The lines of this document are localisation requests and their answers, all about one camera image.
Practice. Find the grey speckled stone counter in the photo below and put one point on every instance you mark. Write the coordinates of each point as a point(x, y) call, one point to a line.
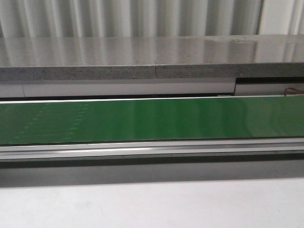
point(135, 58)

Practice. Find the green conveyor belt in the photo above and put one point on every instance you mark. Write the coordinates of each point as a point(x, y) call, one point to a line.
point(151, 119)

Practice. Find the white pleated curtain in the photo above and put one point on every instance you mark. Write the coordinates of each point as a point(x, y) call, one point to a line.
point(149, 18)

